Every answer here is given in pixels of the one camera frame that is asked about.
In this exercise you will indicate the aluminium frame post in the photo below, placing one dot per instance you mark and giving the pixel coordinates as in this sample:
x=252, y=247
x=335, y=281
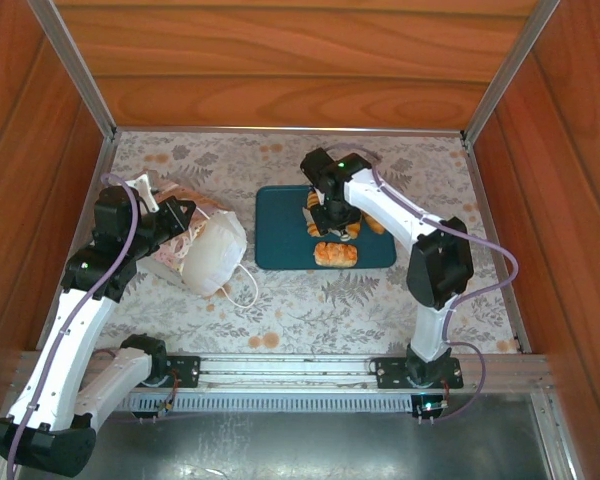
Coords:
x=75, y=65
x=510, y=65

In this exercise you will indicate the dark green plastic tray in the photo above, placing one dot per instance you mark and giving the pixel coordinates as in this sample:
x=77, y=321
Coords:
x=280, y=230

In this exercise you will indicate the aluminium mounting rail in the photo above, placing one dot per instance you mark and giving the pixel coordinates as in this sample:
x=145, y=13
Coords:
x=280, y=367

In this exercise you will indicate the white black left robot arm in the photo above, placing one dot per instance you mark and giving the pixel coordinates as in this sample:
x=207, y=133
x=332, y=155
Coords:
x=80, y=320

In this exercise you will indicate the glazed twisted pastry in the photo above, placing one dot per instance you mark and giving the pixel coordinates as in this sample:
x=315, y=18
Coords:
x=335, y=254

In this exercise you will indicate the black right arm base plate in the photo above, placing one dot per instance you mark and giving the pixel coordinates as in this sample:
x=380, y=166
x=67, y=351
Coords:
x=390, y=372

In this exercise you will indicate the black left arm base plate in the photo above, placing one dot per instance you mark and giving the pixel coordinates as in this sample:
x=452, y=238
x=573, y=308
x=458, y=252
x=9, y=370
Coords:
x=185, y=370

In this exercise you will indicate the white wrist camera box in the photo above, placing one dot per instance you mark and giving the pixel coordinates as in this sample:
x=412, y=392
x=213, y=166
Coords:
x=145, y=190
x=308, y=216

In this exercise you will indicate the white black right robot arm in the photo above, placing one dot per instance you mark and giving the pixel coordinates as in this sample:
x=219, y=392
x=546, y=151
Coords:
x=390, y=205

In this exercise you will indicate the grey metal plate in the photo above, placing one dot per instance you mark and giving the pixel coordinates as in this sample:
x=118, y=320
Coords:
x=280, y=450

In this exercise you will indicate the floral patterned tablecloth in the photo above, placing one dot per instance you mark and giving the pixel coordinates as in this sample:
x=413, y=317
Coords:
x=330, y=310

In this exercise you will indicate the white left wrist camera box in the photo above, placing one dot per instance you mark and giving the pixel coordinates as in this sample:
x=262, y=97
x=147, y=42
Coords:
x=145, y=190

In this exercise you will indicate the white patterned paper bag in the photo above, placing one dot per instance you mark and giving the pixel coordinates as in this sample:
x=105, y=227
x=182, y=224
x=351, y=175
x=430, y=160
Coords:
x=210, y=260

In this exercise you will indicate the small fake croissant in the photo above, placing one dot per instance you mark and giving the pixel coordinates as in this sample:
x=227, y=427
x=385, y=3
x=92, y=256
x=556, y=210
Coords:
x=375, y=225

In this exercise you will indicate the aluminium frame crossbar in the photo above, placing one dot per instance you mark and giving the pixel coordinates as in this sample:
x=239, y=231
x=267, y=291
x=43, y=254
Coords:
x=280, y=129

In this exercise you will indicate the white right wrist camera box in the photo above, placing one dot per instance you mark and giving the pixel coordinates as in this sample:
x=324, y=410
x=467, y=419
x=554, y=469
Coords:
x=308, y=216

